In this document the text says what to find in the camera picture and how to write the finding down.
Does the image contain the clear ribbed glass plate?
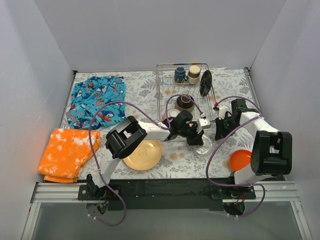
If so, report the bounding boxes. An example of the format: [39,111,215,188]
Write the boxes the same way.
[186,134,217,157]

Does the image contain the floral patterned bowl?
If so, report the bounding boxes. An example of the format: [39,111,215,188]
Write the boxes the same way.
[160,108,181,122]

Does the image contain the brown rimmed cream bowl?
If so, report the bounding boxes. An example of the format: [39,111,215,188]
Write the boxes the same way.
[175,94,195,113]

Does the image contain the dark blue mug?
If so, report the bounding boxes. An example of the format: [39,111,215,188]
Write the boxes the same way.
[174,66,188,84]

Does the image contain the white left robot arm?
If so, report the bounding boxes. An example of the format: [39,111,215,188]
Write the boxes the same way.
[86,110,210,200]

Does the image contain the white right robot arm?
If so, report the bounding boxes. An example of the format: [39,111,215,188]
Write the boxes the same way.
[214,98,293,199]

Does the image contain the orange plate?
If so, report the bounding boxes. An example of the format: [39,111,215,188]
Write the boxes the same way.
[229,149,252,173]

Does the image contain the floral tablecloth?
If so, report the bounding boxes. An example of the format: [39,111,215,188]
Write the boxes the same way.
[74,69,254,180]

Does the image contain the beige bear plate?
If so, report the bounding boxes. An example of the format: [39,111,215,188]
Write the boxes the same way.
[123,140,163,171]

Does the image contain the beige and brown mug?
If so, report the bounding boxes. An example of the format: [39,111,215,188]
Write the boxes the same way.
[187,65,201,85]

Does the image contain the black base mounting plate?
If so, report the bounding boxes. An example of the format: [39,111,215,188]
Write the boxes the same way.
[77,178,256,211]

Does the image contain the blue shark print cloth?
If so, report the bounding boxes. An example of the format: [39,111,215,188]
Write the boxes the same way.
[66,76,126,130]

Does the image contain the orange tie-dye cloth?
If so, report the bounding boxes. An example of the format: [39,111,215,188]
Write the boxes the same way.
[37,128,101,183]

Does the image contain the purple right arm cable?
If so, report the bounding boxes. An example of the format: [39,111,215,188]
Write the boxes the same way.
[206,96,266,219]

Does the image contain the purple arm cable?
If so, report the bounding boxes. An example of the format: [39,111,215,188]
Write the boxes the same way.
[206,96,266,219]
[88,93,206,227]

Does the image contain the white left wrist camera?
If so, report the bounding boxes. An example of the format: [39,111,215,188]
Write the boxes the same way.
[196,112,211,133]

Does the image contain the chrome wire dish rack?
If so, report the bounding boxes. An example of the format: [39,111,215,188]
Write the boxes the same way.
[156,62,216,128]

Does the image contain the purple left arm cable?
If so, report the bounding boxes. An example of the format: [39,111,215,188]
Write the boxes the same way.
[88,93,206,227]

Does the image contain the aluminium frame rail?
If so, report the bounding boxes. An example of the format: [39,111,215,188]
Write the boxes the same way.
[22,181,312,240]

